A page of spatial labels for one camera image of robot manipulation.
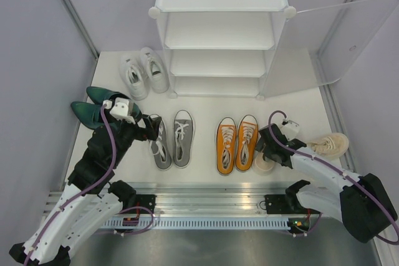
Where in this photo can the upper green heeled shoe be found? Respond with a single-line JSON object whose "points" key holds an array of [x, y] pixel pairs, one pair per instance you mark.
{"points": [[98, 94]]}

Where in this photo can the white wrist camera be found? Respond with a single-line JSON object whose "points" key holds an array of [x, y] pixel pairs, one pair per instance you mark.
{"points": [[289, 129], [123, 109]]}

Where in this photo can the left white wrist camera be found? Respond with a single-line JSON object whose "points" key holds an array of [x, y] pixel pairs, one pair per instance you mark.
{"points": [[123, 109]]}

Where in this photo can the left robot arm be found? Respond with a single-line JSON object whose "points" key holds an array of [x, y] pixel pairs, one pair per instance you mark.
{"points": [[90, 198]]}

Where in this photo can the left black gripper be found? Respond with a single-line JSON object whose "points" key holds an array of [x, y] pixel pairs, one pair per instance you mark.
{"points": [[151, 132]]}

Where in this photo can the green heeled shoe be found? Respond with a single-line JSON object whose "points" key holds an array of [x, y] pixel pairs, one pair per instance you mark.
{"points": [[88, 114], [98, 94]]}

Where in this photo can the orange canvas sneaker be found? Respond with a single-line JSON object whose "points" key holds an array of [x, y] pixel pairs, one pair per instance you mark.
{"points": [[225, 146], [247, 139]]}

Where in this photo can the left grey canvas sneaker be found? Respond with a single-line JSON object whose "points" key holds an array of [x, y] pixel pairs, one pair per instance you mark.
{"points": [[159, 149]]}

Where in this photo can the white sneaker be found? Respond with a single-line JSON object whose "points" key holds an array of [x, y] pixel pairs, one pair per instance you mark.
{"points": [[155, 70], [134, 77]]}

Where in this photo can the white plastic shoe cabinet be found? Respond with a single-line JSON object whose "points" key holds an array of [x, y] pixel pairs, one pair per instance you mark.
{"points": [[221, 48]]}

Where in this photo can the right white sneaker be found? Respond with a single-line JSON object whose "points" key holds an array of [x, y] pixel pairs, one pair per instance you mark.
{"points": [[155, 70]]}

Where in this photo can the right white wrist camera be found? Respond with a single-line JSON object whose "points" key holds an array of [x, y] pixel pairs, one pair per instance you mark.
{"points": [[289, 129]]}

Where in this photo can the translucent cabinet door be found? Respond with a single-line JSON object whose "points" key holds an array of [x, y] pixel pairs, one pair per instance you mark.
{"points": [[318, 46]]}

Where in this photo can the right grey canvas sneaker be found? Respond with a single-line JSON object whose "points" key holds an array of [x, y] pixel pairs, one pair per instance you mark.
{"points": [[183, 133]]}

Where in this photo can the grey canvas sneaker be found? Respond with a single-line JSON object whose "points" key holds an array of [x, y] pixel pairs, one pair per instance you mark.
{"points": [[183, 133], [159, 149]]}

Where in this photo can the white slotted cable duct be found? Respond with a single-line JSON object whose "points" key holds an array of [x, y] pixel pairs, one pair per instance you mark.
{"points": [[198, 223]]}

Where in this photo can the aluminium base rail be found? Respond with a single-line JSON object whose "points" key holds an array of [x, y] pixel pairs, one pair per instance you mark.
{"points": [[210, 199]]}

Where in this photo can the left white sneaker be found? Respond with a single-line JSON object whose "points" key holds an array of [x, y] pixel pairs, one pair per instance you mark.
{"points": [[134, 77]]}

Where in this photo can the lower green heeled shoe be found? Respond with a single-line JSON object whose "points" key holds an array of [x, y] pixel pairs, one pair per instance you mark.
{"points": [[88, 114]]}

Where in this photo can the beige lace sneaker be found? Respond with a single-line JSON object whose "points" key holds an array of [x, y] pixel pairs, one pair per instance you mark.
{"points": [[262, 166], [331, 146]]}

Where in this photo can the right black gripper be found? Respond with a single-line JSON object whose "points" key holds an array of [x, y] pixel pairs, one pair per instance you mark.
{"points": [[266, 151]]}

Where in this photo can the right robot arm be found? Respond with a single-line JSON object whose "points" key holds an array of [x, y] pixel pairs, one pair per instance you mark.
{"points": [[360, 203]]}

